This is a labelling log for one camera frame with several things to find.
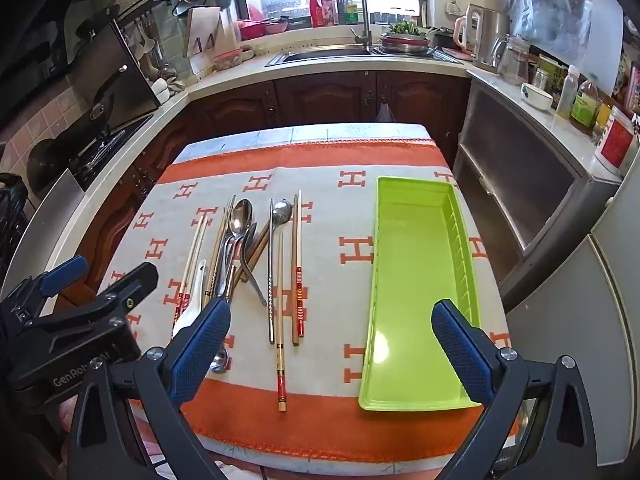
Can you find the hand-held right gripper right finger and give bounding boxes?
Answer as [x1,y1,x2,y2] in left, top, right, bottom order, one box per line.
[431,299,598,480]

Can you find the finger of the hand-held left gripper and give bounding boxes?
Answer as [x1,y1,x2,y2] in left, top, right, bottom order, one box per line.
[0,255,89,323]
[35,261,160,333]

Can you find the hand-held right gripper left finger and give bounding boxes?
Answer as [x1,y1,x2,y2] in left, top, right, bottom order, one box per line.
[59,299,232,480]

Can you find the white ceramic spoon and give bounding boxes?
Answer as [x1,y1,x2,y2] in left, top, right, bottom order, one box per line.
[171,259,208,341]

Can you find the bent handle steel spoon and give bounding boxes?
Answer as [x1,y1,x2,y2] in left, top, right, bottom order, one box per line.
[239,222,268,307]

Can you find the green plastic tray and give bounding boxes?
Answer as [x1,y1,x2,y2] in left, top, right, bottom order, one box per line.
[358,176,483,412]

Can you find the large steel spoon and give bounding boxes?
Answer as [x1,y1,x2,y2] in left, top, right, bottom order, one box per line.
[215,199,255,298]

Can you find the wooden handled steel spoon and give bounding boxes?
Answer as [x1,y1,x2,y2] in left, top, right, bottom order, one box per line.
[232,199,294,285]

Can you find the black plastic crate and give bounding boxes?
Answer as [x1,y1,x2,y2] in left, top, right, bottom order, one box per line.
[0,172,31,281]

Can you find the grey refrigerator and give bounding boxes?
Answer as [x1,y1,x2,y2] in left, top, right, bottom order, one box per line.
[500,170,640,471]

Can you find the gas stove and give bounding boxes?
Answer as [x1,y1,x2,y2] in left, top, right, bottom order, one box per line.
[65,115,156,191]

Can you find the grey metal cabinet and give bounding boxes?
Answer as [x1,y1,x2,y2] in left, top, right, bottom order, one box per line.
[452,67,623,301]

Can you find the black stove splash panel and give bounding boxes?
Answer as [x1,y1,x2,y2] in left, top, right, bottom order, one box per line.
[65,17,163,133]

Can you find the orange white printed blanket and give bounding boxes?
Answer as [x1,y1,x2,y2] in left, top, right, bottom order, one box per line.
[87,137,521,463]

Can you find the food container red lid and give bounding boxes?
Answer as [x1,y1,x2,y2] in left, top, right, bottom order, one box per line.
[214,49,255,72]

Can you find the white jar red label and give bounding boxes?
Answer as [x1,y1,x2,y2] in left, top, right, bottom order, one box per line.
[592,107,640,176]

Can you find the white bowl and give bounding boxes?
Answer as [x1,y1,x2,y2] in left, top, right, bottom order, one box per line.
[520,82,553,111]

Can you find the green label oil bottle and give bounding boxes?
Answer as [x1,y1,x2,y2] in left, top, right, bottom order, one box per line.
[570,77,601,128]

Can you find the clear plastic bottle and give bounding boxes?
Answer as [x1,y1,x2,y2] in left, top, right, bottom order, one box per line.
[556,65,581,120]

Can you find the brown wooden kitchen cabinets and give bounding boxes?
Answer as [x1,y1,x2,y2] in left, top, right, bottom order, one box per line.
[80,70,473,301]

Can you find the wooden cutting board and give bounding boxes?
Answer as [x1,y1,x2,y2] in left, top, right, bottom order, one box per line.
[181,6,224,59]

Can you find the red plastic bowl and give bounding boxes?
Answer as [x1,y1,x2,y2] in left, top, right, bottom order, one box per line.
[236,17,266,41]

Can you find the glass pitcher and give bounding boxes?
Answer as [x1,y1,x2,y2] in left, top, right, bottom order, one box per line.
[492,35,533,86]

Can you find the steel sink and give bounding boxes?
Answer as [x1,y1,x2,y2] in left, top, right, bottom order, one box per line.
[265,45,466,68]

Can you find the steel electric kettle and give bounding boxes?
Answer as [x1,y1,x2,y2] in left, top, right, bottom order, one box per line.
[472,7,511,73]

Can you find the steel basin with greens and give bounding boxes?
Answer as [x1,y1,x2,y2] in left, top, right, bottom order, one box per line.
[379,20,433,56]

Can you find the white plastic jug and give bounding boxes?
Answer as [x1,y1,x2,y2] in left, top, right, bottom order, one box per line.
[452,4,483,58]

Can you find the steel faucet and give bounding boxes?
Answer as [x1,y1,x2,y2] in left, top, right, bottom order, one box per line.
[336,0,373,48]

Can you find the translucent plastic sheet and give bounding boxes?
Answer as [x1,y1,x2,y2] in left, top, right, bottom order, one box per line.
[500,0,626,96]

